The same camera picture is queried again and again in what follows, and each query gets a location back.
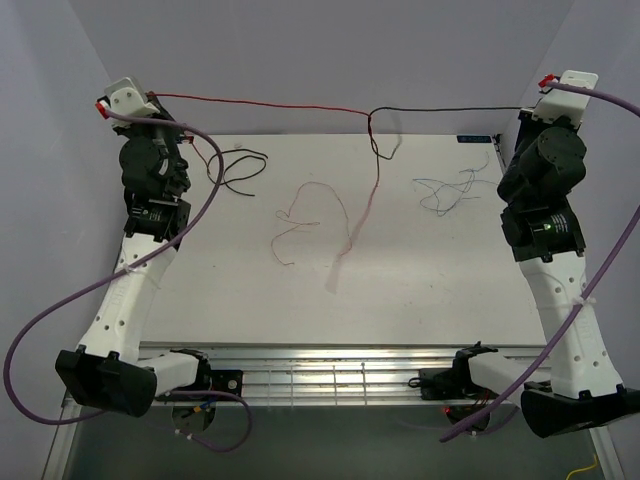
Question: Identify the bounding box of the short black cable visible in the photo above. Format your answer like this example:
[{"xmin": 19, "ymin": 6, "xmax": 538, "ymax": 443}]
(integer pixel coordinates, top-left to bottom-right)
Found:
[{"xmin": 206, "ymin": 147, "xmax": 269, "ymax": 197}]

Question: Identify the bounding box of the blue-white twisted thin wire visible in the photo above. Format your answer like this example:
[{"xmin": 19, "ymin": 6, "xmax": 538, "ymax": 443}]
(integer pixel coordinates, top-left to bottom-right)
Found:
[{"xmin": 411, "ymin": 150, "xmax": 507, "ymax": 217}]

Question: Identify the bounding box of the red-white twisted thin wire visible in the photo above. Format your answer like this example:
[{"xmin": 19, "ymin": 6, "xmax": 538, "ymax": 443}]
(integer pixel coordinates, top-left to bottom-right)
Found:
[{"xmin": 271, "ymin": 181, "xmax": 354, "ymax": 266}]

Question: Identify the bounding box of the long black cable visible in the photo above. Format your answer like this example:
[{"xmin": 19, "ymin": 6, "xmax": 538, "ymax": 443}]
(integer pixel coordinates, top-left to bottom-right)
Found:
[{"xmin": 368, "ymin": 104, "xmax": 534, "ymax": 161}]

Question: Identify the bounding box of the red cable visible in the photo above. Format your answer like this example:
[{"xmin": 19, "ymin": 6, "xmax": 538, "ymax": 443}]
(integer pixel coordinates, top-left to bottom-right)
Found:
[{"xmin": 147, "ymin": 92, "xmax": 381, "ymax": 294}]

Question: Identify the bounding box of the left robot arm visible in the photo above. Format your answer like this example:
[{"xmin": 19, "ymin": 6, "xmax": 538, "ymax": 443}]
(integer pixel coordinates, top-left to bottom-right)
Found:
[{"xmin": 55, "ymin": 98, "xmax": 212, "ymax": 417}]

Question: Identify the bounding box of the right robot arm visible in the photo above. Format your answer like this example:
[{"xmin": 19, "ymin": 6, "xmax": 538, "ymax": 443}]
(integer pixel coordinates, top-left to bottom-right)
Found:
[{"xmin": 451, "ymin": 109, "xmax": 639, "ymax": 438}]

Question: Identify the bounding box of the blue corner label right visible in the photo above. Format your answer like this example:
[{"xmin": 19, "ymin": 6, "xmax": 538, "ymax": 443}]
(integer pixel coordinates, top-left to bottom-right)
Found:
[{"xmin": 456, "ymin": 135, "xmax": 493, "ymax": 144}]

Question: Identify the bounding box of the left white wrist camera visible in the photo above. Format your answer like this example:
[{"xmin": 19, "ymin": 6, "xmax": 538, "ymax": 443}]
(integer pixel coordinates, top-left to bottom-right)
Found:
[{"xmin": 95, "ymin": 77, "xmax": 159, "ymax": 118}]

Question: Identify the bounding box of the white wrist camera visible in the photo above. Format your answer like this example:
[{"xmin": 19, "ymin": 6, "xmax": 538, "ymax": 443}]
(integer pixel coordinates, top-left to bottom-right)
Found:
[
  {"xmin": 95, "ymin": 77, "xmax": 159, "ymax": 118},
  {"xmin": 531, "ymin": 70, "xmax": 599, "ymax": 129}
]

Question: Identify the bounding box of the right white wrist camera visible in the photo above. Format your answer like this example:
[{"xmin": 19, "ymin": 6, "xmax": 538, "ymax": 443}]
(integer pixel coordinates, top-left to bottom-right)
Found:
[{"xmin": 531, "ymin": 70, "xmax": 599, "ymax": 129}]

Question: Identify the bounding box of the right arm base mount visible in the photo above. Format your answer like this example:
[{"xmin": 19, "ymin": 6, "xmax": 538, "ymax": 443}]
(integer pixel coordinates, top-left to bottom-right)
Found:
[{"xmin": 407, "ymin": 368, "xmax": 496, "ymax": 425}]

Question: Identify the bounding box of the aluminium frame rail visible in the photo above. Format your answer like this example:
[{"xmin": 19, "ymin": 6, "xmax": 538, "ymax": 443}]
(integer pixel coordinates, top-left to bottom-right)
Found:
[{"xmin": 43, "ymin": 346, "xmax": 626, "ymax": 479}]

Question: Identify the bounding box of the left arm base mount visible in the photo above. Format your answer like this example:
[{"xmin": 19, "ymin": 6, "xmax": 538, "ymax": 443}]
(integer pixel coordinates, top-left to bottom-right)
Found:
[{"xmin": 162, "ymin": 369, "xmax": 244, "ymax": 434}]

